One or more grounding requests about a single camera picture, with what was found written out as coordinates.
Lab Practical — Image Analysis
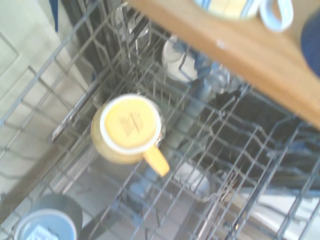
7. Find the white ceramic cup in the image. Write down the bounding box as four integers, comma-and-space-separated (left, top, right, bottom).
161, 34, 200, 83

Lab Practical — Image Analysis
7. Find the white octagonal patterned mug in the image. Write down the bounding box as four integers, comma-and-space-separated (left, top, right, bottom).
193, 0, 295, 33

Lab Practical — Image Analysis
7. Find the grey wire dishwasher rack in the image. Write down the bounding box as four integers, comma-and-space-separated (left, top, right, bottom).
0, 0, 320, 240

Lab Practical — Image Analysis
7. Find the stainless dishwasher door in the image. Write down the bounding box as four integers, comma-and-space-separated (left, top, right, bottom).
0, 139, 320, 240

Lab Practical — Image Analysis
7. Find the yellow ceramic mug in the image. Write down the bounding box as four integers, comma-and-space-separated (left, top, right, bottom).
91, 93, 171, 178

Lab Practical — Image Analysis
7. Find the grey mug with label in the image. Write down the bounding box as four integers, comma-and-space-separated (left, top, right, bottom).
13, 193, 83, 240

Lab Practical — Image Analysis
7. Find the white ceramic bowl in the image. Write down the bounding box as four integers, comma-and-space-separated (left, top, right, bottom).
174, 162, 211, 200

